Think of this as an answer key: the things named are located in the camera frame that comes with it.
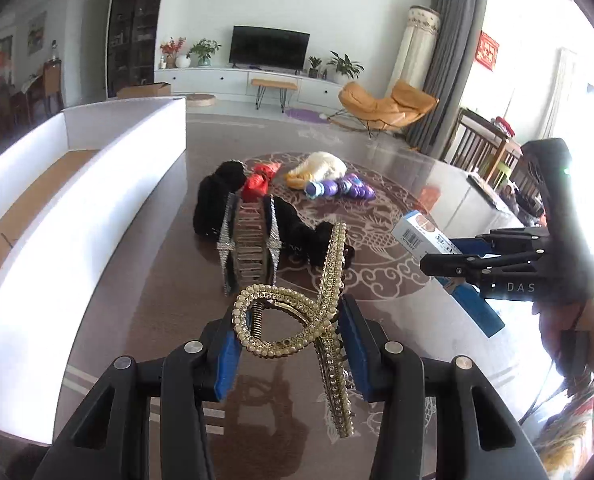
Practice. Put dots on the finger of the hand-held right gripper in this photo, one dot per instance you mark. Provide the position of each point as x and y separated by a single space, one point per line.
457 265
469 246

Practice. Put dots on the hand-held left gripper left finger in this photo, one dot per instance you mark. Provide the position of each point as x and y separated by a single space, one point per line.
227 370

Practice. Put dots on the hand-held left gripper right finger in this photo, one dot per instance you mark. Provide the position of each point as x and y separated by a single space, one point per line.
354 355

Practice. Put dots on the blue and white medicine box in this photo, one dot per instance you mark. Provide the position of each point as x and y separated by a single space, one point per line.
417 230

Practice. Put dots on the gold pearl hair clip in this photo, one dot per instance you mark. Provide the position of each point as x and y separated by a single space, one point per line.
334 265

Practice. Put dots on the plain black velvet scrunchie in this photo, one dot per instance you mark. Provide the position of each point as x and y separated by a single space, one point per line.
302 235

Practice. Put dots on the red fabric bow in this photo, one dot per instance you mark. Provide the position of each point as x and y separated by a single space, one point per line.
254 185

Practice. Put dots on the large white storage box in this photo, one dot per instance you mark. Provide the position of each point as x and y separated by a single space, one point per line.
102 200

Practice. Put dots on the dark patterned glossy desktop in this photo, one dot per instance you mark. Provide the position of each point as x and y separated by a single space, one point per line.
402 160

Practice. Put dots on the dark flat device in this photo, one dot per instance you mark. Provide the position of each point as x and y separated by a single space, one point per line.
482 187

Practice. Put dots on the wooden slatted chair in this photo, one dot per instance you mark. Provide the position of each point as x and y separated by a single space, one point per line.
477 145

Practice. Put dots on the rhinestone bow claw clip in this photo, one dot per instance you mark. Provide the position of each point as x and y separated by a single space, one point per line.
249 250

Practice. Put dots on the red plush item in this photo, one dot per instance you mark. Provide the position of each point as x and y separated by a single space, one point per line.
504 125

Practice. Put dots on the purple plastic toy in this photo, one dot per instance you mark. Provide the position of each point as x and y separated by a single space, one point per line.
349 187

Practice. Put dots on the orange lounge chair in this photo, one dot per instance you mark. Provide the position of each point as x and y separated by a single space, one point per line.
402 105

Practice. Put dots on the cream and yellow crocheted item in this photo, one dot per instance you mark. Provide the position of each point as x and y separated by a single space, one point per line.
322 165

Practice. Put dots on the black velvet scrunchie pearl trim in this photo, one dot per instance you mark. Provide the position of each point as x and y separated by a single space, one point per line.
212 200

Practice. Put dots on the grey curtain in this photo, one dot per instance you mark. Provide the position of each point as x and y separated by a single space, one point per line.
449 60

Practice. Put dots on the red window decoration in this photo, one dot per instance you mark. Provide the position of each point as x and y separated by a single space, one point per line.
488 51

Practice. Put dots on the colourful floral cloth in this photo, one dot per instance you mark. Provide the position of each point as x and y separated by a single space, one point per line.
582 435

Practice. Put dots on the covered standing air conditioner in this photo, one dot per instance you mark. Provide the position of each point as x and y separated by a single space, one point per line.
414 45

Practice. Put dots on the purple floor mat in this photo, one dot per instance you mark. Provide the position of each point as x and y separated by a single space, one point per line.
304 114

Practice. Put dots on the large leafy potted plant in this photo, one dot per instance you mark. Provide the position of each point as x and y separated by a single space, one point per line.
344 66

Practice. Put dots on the small potted plant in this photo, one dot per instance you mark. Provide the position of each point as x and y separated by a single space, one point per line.
314 67

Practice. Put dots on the wooden bench with hairpin legs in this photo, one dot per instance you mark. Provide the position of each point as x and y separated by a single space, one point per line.
274 82

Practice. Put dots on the round beige floor cushion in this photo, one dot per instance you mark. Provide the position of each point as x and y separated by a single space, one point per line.
200 100

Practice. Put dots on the black flat television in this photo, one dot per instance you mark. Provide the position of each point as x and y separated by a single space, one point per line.
269 47

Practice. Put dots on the cardboard box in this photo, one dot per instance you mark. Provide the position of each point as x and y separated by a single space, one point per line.
144 90

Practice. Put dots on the white television cabinet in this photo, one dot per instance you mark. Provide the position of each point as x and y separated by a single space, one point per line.
212 77

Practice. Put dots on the round white vase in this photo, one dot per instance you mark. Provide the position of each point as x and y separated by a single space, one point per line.
183 61

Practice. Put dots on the bushy green potted plant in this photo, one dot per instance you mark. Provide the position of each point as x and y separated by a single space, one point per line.
204 50

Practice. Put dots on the red flower arrangement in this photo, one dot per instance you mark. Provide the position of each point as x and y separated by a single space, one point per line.
171 47

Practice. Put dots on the wooden sideboard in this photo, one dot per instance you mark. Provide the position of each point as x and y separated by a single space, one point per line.
53 82

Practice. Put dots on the dark glass display cabinet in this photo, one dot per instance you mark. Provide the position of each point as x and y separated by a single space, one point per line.
134 25

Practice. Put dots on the water bottle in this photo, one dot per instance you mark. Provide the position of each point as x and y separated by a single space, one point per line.
54 50

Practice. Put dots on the framed wall painting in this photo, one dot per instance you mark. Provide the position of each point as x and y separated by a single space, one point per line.
37 34

